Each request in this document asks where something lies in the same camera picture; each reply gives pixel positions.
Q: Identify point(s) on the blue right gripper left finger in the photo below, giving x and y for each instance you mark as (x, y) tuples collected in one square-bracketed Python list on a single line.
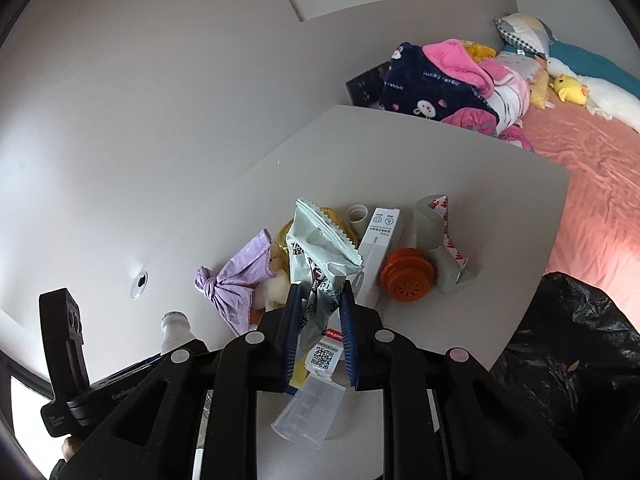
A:
[(293, 313)]

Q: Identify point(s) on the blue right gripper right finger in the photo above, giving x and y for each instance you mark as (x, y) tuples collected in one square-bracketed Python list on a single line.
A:
[(346, 306)]

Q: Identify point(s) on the white tissue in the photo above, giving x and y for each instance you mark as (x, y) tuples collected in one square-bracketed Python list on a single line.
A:
[(273, 292)]

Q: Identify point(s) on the yellow snack wrapper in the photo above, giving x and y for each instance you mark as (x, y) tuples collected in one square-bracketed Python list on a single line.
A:
[(283, 255)]

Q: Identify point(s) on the white rectangular carton box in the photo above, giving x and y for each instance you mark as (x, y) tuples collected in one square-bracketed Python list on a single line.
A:
[(379, 240)]

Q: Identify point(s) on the grey green snack bag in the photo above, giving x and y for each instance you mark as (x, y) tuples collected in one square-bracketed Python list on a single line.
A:
[(322, 259)]

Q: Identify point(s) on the orange round plastic lid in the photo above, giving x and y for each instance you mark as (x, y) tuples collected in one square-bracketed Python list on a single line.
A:
[(407, 275)]

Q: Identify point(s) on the clear plastic measuring cup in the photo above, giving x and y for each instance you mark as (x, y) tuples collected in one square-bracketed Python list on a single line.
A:
[(307, 418)]

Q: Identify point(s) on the red white wrapper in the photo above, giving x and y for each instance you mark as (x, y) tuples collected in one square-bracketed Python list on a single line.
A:
[(445, 244)]

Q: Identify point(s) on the white yogurt drink bottle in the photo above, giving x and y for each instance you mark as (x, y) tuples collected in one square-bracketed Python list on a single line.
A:
[(176, 330)]

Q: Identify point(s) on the black trash bin bag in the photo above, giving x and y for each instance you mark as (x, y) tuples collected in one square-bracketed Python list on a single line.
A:
[(573, 364)]

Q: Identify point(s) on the pink hello kitty blanket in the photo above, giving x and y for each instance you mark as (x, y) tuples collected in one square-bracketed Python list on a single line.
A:
[(483, 122)]

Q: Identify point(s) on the navy pink fleece blanket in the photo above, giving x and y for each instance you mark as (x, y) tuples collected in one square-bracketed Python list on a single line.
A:
[(434, 81)]

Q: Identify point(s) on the bed with pink sheet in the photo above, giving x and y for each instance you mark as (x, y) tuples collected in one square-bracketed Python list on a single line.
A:
[(598, 237)]

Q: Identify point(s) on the pink white folded quilt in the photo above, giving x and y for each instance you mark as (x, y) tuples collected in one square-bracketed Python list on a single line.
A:
[(512, 75)]

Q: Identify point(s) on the yellow dotted long pillow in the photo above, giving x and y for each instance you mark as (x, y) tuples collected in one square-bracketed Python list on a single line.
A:
[(539, 90)]

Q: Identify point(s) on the yellow plush garment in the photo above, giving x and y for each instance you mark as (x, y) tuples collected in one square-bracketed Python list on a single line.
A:
[(478, 52)]

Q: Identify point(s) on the yellow duck plush toy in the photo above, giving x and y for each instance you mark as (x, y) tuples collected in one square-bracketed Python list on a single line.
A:
[(570, 89)]

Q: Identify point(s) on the white goose plush toy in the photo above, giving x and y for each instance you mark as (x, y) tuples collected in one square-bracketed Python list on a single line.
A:
[(609, 101)]

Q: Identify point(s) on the checkered patchwork pillow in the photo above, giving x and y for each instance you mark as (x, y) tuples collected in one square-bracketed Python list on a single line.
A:
[(525, 33)]

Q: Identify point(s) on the teal pillow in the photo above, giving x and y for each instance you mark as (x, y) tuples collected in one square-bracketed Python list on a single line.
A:
[(576, 62)]

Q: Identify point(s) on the white round cable grommet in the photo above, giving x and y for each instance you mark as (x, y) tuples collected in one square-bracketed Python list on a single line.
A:
[(138, 285)]

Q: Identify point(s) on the black wall socket panel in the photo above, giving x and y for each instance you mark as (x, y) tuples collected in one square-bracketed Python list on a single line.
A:
[(366, 89)]

